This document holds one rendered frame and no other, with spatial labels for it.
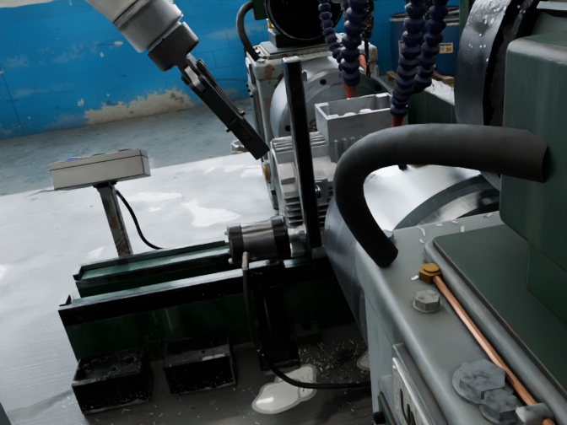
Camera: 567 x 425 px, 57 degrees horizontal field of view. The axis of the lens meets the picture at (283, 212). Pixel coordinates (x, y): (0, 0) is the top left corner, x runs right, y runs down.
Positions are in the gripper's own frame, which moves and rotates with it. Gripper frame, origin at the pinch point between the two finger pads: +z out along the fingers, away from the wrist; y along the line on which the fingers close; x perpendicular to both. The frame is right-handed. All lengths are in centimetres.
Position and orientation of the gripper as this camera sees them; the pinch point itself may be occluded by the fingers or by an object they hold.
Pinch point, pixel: (250, 138)
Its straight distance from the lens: 87.4
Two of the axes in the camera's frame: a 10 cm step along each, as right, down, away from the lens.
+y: -1.3, -4.0, 9.1
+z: 6.1, 6.9, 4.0
